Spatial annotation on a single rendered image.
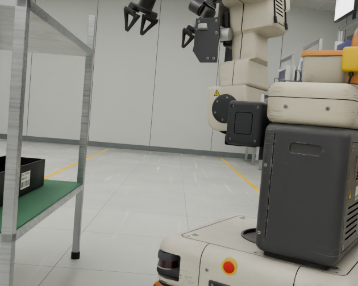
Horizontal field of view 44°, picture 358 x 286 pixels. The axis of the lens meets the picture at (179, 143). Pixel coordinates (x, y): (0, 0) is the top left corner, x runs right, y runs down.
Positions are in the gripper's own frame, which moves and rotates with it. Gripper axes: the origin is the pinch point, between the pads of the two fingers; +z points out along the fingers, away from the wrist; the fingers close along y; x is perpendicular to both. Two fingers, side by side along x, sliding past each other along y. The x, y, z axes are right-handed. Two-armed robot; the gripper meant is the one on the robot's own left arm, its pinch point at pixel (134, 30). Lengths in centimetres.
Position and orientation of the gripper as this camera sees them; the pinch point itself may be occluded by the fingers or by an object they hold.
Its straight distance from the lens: 172.3
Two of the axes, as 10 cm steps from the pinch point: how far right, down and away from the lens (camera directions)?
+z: -4.1, 8.6, 3.0
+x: 7.7, 5.1, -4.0
